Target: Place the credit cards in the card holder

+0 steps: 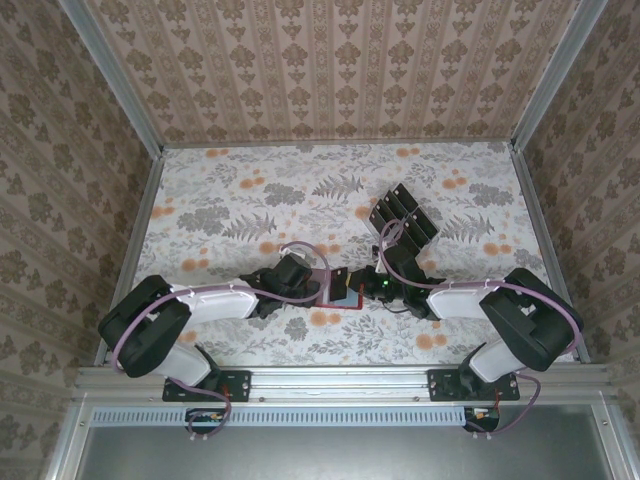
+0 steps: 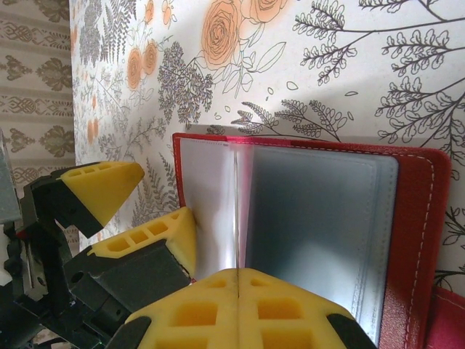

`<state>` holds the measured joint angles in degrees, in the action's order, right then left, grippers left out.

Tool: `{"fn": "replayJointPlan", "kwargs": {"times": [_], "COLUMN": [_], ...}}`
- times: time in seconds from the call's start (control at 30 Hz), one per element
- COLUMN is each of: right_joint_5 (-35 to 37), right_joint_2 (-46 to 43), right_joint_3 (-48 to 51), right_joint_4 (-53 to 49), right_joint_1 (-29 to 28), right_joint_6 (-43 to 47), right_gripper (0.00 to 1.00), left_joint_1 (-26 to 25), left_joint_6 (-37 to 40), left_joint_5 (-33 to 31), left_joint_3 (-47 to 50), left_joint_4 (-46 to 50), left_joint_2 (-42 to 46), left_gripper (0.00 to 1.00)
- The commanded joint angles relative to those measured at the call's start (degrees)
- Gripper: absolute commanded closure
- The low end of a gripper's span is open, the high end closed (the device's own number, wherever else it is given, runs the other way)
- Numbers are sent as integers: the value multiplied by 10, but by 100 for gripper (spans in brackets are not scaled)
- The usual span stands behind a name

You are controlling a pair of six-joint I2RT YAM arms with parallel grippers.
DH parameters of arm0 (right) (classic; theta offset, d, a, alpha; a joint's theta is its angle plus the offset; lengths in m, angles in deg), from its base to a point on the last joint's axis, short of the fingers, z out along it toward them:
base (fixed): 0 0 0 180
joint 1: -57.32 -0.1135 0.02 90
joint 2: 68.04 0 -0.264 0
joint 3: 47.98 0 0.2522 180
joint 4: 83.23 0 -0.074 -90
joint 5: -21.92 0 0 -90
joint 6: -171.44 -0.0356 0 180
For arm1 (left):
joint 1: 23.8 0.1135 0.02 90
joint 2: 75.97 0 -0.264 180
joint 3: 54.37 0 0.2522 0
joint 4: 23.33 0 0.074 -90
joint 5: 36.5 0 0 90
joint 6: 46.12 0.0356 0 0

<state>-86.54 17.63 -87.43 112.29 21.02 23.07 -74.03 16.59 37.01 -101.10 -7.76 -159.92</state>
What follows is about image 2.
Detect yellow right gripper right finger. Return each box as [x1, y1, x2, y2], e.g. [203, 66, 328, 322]
[238, 268, 379, 349]

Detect floral tablecloth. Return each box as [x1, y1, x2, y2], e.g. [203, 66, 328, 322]
[70, 0, 465, 292]

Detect red leather card holder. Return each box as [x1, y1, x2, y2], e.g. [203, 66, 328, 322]
[171, 131, 465, 349]

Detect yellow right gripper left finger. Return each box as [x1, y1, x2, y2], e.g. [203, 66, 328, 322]
[112, 268, 239, 349]

